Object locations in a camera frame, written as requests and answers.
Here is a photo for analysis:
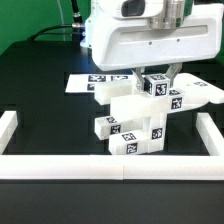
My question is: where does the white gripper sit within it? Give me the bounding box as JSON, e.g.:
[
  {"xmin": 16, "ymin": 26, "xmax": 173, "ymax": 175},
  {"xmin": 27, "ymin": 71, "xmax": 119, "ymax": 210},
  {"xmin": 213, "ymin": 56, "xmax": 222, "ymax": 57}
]
[{"xmin": 91, "ymin": 6, "xmax": 224, "ymax": 91}]

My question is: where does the white tagged cube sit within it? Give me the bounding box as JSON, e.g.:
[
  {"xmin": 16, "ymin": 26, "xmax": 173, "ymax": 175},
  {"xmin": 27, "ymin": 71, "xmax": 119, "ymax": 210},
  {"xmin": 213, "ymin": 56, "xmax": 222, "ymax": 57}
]
[{"xmin": 144, "ymin": 74, "xmax": 170, "ymax": 97}]

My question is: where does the white chair seat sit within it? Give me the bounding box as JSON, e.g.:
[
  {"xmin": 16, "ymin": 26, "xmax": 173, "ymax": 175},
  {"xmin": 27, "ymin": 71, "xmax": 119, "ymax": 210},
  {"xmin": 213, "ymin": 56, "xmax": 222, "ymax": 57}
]
[{"xmin": 140, "ymin": 113, "xmax": 167, "ymax": 153}]

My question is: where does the white marker sheet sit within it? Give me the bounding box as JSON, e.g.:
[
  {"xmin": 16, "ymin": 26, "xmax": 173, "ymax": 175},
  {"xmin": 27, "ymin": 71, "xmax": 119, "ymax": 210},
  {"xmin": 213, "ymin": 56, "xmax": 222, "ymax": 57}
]
[{"xmin": 65, "ymin": 74, "xmax": 133, "ymax": 93}]

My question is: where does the white chair back frame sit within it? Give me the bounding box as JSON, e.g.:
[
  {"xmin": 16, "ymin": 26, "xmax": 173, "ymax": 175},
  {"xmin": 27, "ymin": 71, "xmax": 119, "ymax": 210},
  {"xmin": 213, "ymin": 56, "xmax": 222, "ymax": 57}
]
[{"xmin": 94, "ymin": 73, "xmax": 224, "ymax": 122}]

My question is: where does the white front fence bar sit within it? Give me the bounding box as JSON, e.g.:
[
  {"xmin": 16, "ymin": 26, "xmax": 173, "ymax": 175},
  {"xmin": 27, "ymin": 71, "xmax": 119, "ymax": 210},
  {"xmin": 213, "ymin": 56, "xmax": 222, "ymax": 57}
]
[{"xmin": 0, "ymin": 155, "xmax": 224, "ymax": 180}]

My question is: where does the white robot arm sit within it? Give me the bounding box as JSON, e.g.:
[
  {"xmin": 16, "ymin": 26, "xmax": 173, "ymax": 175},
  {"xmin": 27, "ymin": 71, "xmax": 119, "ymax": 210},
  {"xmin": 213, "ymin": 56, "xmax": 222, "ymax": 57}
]
[{"xmin": 91, "ymin": 0, "xmax": 224, "ymax": 90}]

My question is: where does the white left fence bar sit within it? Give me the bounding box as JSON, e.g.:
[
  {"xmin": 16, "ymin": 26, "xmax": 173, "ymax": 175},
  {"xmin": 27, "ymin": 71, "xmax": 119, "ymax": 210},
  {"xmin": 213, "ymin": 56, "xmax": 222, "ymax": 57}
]
[{"xmin": 0, "ymin": 111, "xmax": 18, "ymax": 155}]

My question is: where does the white right fence bar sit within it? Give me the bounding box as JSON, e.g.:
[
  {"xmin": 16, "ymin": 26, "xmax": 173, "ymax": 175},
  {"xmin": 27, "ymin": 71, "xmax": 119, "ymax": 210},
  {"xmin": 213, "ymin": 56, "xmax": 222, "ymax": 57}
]
[{"xmin": 196, "ymin": 113, "xmax": 224, "ymax": 157}]

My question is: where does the black cable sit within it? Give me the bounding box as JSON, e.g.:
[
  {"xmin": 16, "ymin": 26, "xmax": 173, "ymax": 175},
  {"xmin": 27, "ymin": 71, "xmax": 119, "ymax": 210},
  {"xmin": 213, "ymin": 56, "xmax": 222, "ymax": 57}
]
[{"xmin": 26, "ymin": 0, "xmax": 87, "ymax": 42}]

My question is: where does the white fence bar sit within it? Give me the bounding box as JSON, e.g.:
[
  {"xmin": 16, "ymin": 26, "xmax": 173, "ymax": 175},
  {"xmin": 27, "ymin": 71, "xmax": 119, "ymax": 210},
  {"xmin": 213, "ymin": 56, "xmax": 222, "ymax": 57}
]
[
  {"xmin": 0, "ymin": 155, "xmax": 224, "ymax": 180},
  {"xmin": 196, "ymin": 113, "xmax": 224, "ymax": 157},
  {"xmin": 0, "ymin": 111, "xmax": 18, "ymax": 155}
]

